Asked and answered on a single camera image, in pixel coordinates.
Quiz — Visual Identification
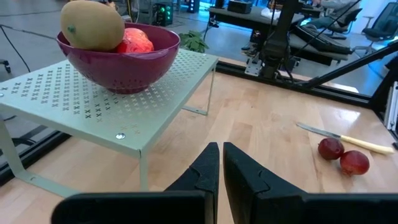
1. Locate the black office chair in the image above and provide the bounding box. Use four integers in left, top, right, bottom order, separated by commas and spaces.
362, 2, 398, 41

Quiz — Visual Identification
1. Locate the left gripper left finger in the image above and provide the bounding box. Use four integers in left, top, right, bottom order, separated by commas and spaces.
50, 142, 221, 224

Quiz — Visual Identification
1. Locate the pale green perforated metal shelf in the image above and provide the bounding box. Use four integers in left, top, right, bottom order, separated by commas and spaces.
0, 48, 220, 198

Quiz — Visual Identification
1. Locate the green potted plant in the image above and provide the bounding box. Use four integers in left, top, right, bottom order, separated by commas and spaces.
178, 30, 210, 54

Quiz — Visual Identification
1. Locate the red yellow mango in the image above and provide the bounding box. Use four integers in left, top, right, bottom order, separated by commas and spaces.
116, 27, 155, 54

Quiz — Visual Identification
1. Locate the purple colander bowl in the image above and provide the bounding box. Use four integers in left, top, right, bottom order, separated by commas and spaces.
55, 22, 181, 95

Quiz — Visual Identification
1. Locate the dark red plum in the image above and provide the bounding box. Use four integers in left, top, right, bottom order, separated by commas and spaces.
317, 138, 345, 161
340, 150, 371, 176

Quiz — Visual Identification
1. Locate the computer tower with green lights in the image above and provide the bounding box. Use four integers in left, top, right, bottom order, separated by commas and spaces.
152, 1, 174, 27

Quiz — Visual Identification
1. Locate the brown kiwi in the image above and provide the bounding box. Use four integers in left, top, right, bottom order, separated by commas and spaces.
60, 0, 126, 52

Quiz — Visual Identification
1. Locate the dark office desk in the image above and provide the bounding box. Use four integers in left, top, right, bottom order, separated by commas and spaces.
208, 5, 305, 32

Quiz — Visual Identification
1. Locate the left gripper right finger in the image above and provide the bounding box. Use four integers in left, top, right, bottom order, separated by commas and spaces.
223, 142, 398, 224

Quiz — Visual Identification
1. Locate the knife with cream handle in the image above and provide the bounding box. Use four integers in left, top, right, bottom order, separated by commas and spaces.
295, 122, 395, 156

